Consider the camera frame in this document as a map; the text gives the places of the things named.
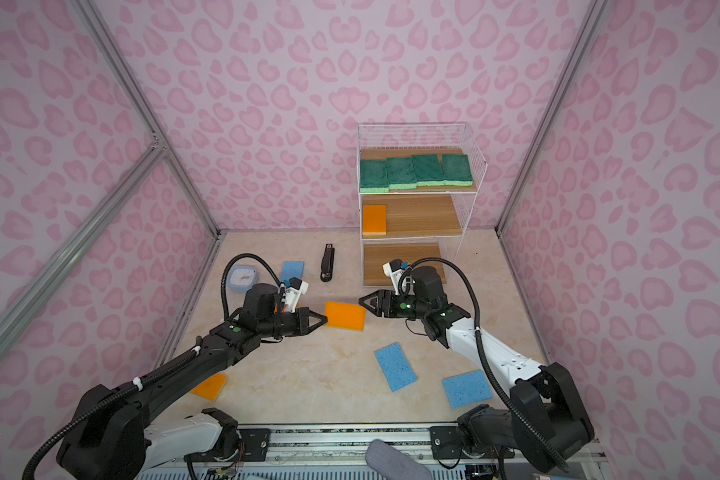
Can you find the blue sponge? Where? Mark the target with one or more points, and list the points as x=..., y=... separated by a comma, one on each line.
x=395, y=367
x=290, y=270
x=467, y=388

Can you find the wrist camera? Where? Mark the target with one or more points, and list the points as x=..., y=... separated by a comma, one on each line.
x=295, y=289
x=397, y=271

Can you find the grey cloth object front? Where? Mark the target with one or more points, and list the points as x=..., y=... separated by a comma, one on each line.
x=392, y=464

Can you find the blue square timer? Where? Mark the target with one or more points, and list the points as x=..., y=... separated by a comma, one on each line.
x=241, y=278

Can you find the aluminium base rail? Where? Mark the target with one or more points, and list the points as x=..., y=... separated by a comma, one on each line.
x=338, y=451

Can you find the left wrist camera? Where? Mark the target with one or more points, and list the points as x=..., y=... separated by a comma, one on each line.
x=295, y=289

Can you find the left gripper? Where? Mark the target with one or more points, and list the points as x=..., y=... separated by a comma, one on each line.
x=311, y=328

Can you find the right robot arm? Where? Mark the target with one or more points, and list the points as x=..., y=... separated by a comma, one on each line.
x=543, y=415

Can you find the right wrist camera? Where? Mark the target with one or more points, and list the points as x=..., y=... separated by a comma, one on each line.
x=397, y=271

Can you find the green sponge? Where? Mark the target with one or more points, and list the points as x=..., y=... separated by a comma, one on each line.
x=457, y=170
x=428, y=170
x=401, y=173
x=373, y=176

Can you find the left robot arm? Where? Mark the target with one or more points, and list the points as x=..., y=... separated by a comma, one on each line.
x=107, y=439

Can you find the orange sponge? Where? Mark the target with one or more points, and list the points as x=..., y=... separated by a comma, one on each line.
x=211, y=388
x=374, y=222
x=345, y=316

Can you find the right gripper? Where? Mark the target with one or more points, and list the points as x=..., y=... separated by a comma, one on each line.
x=383, y=296

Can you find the white wire wooden shelf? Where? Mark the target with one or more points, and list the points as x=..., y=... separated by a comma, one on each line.
x=422, y=222

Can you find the black stapler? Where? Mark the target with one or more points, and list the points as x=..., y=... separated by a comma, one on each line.
x=327, y=263

